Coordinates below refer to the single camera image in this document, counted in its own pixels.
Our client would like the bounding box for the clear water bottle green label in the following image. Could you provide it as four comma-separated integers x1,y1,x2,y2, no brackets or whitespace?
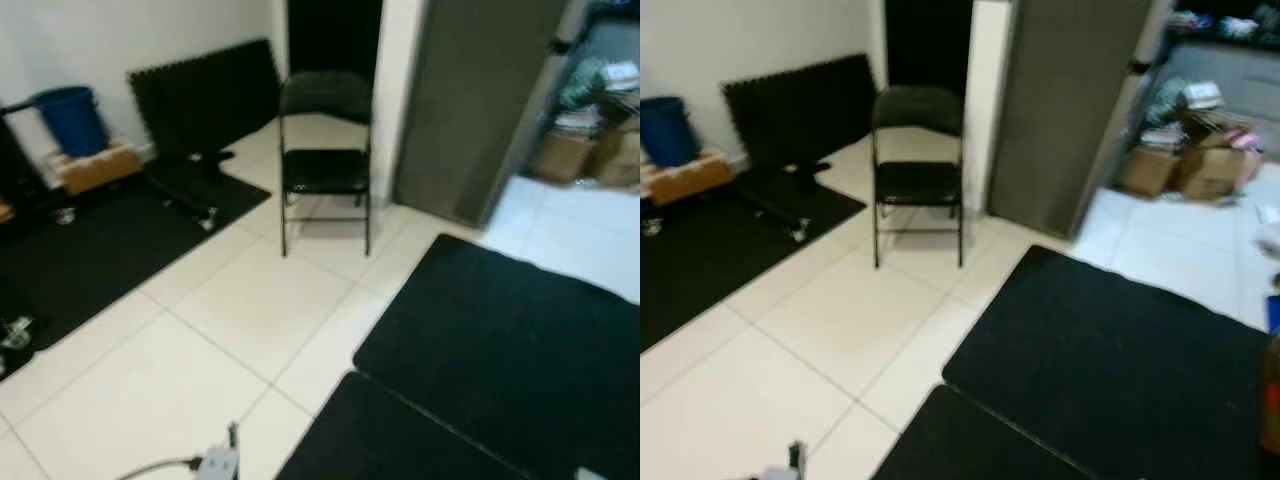
1260,295,1280,456

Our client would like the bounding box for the low cardboard box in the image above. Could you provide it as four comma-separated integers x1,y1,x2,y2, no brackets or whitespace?
50,140,143,197
640,150,736,207

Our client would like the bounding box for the black floor mat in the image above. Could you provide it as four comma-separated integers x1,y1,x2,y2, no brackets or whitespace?
868,385,1101,480
640,165,868,351
352,233,641,480
272,370,531,480
0,150,273,381
942,245,1280,480

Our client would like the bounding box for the blue plastic bin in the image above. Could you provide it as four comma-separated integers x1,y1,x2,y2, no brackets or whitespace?
30,85,109,159
640,95,699,169

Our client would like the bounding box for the black wheeled stand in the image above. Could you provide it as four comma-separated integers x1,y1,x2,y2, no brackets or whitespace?
735,160,833,244
143,150,239,233

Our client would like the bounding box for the grey green plastic bag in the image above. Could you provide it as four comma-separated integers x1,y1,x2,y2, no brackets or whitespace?
1145,75,1196,126
558,58,611,111

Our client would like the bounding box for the white labelled flat box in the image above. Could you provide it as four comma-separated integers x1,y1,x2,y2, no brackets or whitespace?
600,60,641,91
1183,80,1226,111

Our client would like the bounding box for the black foam puzzle mat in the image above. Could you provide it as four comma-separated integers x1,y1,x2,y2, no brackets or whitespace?
720,52,878,171
127,38,283,161

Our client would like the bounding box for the black folding chair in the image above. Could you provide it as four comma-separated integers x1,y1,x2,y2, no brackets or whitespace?
870,85,967,269
277,70,374,259

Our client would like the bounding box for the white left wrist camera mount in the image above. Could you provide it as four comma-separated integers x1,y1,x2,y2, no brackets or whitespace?
762,440,809,480
200,422,242,480

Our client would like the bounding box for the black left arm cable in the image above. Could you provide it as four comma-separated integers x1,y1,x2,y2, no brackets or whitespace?
118,457,206,480

